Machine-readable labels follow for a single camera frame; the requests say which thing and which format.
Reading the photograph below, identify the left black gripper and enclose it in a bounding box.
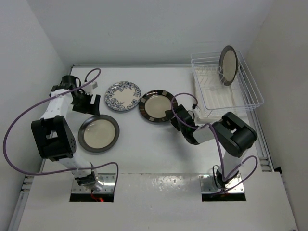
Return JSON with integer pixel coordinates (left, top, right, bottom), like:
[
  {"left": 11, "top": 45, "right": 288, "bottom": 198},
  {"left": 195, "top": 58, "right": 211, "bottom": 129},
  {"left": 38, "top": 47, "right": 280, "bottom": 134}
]
[{"left": 71, "top": 90, "right": 100, "bottom": 116}]

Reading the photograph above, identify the dark patterned rim plate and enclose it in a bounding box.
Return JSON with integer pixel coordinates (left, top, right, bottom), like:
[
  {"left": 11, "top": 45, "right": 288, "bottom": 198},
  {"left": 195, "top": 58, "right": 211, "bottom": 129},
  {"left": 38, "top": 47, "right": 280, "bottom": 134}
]
[{"left": 139, "top": 90, "right": 174, "bottom": 123}]

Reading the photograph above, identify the grey rim plate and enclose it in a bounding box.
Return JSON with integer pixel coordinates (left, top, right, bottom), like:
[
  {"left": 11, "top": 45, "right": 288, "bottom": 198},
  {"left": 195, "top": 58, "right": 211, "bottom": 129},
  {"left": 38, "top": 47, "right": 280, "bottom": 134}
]
[
  {"left": 218, "top": 45, "right": 239, "bottom": 86},
  {"left": 77, "top": 115, "right": 120, "bottom": 153}
]

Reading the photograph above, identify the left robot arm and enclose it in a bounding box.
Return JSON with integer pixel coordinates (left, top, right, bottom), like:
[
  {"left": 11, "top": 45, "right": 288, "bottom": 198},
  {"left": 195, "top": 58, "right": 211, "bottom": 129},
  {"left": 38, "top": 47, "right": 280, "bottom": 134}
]
[{"left": 31, "top": 75, "right": 100, "bottom": 190}]

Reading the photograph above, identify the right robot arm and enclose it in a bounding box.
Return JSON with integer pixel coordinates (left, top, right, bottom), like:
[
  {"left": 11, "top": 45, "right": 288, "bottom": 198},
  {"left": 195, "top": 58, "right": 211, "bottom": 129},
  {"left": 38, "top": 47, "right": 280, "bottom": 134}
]
[{"left": 165, "top": 105, "right": 257, "bottom": 189}]

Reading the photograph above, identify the blue floral plate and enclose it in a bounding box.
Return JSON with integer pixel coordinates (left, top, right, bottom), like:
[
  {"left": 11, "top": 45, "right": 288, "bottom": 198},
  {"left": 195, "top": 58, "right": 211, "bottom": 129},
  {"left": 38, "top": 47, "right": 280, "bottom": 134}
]
[{"left": 104, "top": 81, "right": 141, "bottom": 112}]

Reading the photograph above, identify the white drip tray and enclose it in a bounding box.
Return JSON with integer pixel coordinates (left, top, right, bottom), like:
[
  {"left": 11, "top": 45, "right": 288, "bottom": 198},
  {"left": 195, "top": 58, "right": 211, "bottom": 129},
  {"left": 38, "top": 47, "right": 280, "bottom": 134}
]
[{"left": 193, "top": 66, "right": 247, "bottom": 122}]

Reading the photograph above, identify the white front board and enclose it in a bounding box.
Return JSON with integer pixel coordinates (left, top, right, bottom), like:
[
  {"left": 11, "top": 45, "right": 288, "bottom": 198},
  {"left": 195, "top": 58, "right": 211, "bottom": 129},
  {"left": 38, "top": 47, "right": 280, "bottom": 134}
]
[{"left": 19, "top": 173, "right": 297, "bottom": 231}]

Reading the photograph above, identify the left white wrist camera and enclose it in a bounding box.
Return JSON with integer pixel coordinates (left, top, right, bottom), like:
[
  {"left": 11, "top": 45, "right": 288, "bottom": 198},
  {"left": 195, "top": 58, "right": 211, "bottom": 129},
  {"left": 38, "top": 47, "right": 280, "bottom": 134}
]
[{"left": 82, "top": 81, "right": 98, "bottom": 94}]

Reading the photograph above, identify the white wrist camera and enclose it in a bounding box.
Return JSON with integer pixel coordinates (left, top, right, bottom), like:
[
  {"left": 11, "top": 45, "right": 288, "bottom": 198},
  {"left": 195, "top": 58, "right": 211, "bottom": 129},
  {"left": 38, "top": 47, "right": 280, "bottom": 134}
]
[
  {"left": 192, "top": 103, "right": 202, "bottom": 119},
  {"left": 82, "top": 81, "right": 98, "bottom": 94}
]

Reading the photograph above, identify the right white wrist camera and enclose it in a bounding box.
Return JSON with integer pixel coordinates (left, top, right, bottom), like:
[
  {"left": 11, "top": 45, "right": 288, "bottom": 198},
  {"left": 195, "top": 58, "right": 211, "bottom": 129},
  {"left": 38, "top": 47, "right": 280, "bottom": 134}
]
[{"left": 192, "top": 103, "right": 202, "bottom": 119}]

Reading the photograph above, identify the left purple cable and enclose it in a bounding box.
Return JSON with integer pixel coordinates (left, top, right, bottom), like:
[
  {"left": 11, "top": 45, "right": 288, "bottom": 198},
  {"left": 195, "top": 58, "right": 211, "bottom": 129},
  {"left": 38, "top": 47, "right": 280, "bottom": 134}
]
[{"left": 2, "top": 68, "right": 119, "bottom": 193}]

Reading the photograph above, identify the white wire dish rack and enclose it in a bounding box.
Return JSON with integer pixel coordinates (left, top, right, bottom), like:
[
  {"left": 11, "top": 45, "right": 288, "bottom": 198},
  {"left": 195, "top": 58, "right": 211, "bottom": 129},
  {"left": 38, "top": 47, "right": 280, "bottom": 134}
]
[{"left": 191, "top": 50, "right": 264, "bottom": 121}]

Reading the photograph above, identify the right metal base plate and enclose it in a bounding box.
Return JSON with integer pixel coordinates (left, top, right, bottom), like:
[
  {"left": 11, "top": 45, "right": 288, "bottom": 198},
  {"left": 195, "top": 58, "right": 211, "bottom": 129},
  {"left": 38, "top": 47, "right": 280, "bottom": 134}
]
[{"left": 199, "top": 174, "right": 244, "bottom": 194}]

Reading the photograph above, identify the metal base plate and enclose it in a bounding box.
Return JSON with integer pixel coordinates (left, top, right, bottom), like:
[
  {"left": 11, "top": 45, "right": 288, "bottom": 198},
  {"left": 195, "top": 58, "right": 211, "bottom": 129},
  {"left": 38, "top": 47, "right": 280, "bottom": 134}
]
[
  {"left": 71, "top": 172, "right": 116, "bottom": 194},
  {"left": 199, "top": 174, "right": 244, "bottom": 194}
]

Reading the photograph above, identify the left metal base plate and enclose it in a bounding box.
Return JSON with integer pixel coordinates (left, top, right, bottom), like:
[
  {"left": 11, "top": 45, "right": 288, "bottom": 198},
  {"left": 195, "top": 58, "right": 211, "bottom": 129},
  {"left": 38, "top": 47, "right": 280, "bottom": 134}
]
[{"left": 71, "top": 172, "right": 116, "bottom": 194}]

